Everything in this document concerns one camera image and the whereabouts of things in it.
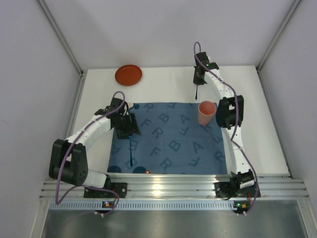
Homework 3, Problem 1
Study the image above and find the blue metallic fork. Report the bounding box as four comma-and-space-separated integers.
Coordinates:
129, 134, 133, 167

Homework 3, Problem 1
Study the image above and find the blue lettered placemat cloth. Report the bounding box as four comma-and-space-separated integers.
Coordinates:
107, 103, 227, 175

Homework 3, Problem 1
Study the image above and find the pink plastic cup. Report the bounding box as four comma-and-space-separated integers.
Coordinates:
198, 101, 216, 125

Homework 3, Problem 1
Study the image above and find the orange-red plate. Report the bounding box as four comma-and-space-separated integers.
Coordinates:
115, 64, 143, 86

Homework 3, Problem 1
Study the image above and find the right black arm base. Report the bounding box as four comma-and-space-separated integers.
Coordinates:
214, 182, 261, 200

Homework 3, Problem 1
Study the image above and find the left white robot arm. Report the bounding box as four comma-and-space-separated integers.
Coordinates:
49, 97, 141, 189

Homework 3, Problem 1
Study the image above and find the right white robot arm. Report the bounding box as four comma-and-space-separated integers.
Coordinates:
194, 52, 257, 192

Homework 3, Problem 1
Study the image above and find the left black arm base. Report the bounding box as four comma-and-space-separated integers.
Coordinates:
84, 182, 128, 198

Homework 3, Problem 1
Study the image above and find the aluminium mounting rail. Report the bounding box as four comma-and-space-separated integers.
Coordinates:
39, 174, 309, 199

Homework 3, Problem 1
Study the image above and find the perforated cable duct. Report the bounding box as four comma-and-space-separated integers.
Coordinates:
49, 200, 251, 211

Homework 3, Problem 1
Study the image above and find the right corner frame post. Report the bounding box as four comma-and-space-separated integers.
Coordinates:
256, 0, 303, 73

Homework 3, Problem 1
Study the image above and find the corner frame post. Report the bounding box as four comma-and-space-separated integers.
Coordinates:
256, 0, 303, 73
35, 0, 84, 76

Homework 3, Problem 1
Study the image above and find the left corner frame post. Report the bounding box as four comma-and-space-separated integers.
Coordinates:
35, 0, 84, 76

